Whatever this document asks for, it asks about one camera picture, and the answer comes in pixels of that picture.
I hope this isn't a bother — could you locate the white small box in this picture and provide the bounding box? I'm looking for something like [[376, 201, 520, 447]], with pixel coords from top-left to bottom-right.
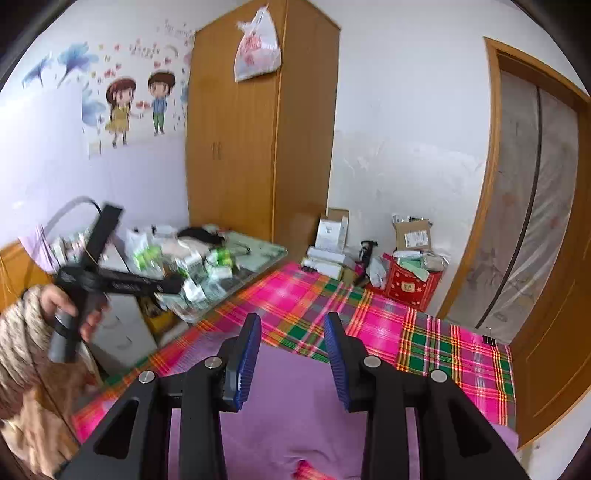
[[315, 208, 349, 253]]

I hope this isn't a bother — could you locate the cluttered side table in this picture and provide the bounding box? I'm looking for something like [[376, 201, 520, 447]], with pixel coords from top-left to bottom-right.
[[45, 223, 290, 324]]

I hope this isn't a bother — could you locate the brown cardboard box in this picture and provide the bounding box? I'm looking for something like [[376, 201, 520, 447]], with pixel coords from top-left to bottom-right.
[[394, 217, 432, 251]]

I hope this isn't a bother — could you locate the person left hand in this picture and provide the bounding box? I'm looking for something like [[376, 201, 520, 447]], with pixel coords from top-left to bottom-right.
[[38, 283, 110, 343]]

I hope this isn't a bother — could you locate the wooden door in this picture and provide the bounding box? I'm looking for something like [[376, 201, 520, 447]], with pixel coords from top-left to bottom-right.
[[507, 197, 591, 448]]

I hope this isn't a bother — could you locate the grey drawer cabinet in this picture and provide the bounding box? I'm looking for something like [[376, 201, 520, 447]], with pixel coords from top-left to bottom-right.
[[87, 239, 160, 377]]

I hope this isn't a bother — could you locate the purple fleece garment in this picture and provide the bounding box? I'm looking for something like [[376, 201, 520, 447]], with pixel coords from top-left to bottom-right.
[[168, 343, 521, 480]]

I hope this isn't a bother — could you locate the white plastic bag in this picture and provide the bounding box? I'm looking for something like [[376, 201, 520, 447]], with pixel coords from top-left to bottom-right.
[[233, 5, 281, 83]]

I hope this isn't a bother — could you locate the pink plaid bed sheet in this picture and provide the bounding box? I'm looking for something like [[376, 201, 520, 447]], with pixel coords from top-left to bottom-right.
[[71, 262, 518, 480]]

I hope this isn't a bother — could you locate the plastic door curtain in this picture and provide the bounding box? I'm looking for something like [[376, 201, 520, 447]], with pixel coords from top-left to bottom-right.
[[448, 72, 578, 344]]

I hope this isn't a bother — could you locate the wooden wardrobe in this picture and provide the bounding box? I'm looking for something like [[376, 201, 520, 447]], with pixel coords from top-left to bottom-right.
[[185, 1, 341, 261]]

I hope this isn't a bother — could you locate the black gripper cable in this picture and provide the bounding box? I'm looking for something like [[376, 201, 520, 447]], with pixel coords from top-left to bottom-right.
[[41, 195, 103, 236]]

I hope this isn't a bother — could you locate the cartoon couple wall sticker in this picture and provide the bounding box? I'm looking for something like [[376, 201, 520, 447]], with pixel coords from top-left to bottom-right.
[[21, 19, 194, 157]]

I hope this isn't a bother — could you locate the floral sleeve left forearm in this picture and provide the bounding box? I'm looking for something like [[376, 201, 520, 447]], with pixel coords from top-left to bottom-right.
[[1, 286, 98, 479]]

